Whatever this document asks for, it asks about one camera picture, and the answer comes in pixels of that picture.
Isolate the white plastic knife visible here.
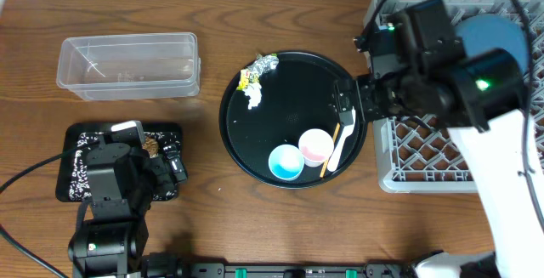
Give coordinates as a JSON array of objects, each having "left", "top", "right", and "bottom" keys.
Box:
[{"left": 326, "top": 124, "right": 355, "bottom": 172}]

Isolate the brown shiitake mushroom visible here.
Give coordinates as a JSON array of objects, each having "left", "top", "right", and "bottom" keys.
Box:
[{"left": 143, "top": 137, "right": 160, "bottom": 158}]

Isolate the pile of rice grains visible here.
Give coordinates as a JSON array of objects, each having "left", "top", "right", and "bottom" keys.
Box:
[{"left": 59, "top": 132, "right": 182, "bottom": 201}]

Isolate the pink plastic cup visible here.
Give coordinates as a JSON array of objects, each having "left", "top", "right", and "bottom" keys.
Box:
[{"left": 298, "top": 128, "right": 334, "bottom": 167}]

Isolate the wooden chopstick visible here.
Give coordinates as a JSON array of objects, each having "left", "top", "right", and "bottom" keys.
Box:
[{"left": 319, "top": 122, "right": 342, "bottom": 179}]

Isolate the foil wrapper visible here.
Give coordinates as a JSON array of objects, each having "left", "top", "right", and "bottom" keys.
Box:
[{"left": 248, "top": 54, "right": 280, "bottom": 77}]

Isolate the white tissue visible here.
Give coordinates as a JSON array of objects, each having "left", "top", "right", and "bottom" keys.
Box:
[{"left": 243, "top": 82, "right": 262, "bottom": 110}]

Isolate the yellow wrapper scrap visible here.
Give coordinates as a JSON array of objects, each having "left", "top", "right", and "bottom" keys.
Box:
[{"left": 236, "top": 68, "right": 260, "bottom": 91}]

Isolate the dark blue bowl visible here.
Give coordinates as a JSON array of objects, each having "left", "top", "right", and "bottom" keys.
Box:
[{"left": 455, "top": 14, "right": 528, "bottom": 74}]

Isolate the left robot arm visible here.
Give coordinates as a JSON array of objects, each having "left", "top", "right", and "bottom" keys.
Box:
[{"left": 68, "top": 142, "right": 188, "bottom": 277}]

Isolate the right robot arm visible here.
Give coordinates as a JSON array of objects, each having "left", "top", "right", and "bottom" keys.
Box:
[{"left": 334, "top": 0, "right": 543, "bottom": 277}]

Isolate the grey plastic dishwasher rack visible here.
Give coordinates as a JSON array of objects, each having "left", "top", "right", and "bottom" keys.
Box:
[{"left": 364, "top": 0, "right": 543, "bottom": 193}]

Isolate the black rectangular tray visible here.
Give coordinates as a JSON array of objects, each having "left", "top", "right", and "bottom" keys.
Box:
[{"left": 55, "top": 122, "right": 183, "bottom": 202}]

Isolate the round black tray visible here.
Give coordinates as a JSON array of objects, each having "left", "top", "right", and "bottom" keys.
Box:
[{"left": 219, "top": 51, "right": 367, "bottom": 189}]

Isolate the light blue plastic cup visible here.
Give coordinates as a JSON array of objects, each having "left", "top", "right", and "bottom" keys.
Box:
[{"left": 268, "top": 145, "right": 305, "bottom": 181}]

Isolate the clear plastic bin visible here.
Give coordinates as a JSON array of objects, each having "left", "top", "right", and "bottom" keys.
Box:
[{"left": 56, "top": 32, "right": 201, "bottom": 101}]

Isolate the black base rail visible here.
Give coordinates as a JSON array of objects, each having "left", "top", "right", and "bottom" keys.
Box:
[{"left": 138, "top": 252, "right": 416, "bottom": 278}]

